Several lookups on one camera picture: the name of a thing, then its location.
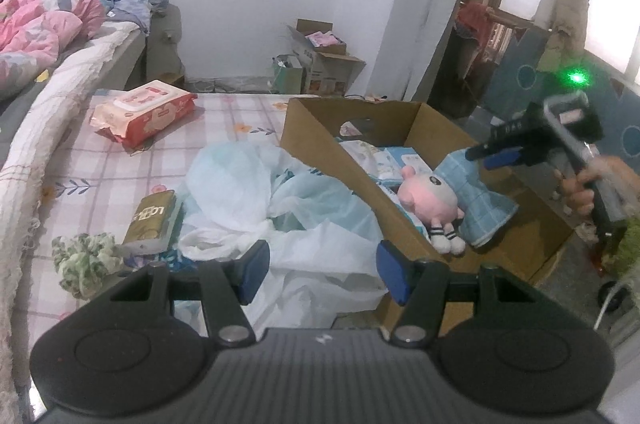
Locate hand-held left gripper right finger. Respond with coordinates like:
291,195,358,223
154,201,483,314
376,240,538,347

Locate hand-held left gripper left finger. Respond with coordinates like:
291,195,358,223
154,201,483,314
107,240,272,346

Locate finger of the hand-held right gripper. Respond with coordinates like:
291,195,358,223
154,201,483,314
465,136,526,162
482,150,532,171

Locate blue checked towel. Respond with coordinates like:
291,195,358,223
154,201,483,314
432,151,518,247

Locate pink plush toy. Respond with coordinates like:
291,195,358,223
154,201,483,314
397,165,468,257

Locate white light blue tissue packet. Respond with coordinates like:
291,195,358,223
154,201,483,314
385,145,432,182

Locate gold tissue packet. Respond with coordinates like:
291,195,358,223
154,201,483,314
121,189,177,255

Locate brown cardboard box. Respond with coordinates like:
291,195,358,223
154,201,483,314
279,98,576,341

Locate green floral cloth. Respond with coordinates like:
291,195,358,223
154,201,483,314
52,233,125,299

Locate person's right hand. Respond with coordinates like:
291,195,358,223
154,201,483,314
560,156,640,217

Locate white plastic bag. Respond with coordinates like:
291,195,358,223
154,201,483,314
177,184,397,345

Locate blue patterned panel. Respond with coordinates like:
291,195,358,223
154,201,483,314
487,28,640,185

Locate dark cabinet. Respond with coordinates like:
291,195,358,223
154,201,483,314
430,24,496,119

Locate light blue plastic bag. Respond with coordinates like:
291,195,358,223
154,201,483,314
186,141,382,235

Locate white patterned packet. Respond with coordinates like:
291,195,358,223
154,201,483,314
342,140,401,181

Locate beige hanging coat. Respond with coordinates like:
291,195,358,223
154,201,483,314
532,0,603,54

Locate red clothes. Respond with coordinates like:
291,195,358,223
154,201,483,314
457,2,501,44

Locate plaid printed mattress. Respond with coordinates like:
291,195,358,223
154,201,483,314
0,88,381,335

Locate printed cardboard box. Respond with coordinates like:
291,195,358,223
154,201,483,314
302,51,367,97

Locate red wet wipes pack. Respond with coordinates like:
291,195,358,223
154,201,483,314
89,80,198,151

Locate green paper bag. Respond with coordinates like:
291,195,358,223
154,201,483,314
272,54,306,94

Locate pink packet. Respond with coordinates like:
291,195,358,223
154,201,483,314
305,31,340,49

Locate open cardboard box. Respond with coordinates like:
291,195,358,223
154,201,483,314
287,20,348,57

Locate white fringed blanket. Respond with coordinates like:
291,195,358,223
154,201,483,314
0,26,146,405

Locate purple clothes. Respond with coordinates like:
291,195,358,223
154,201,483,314
102,0,171,35

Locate pink printed quilt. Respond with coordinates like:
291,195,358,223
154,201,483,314
0,0,106,99

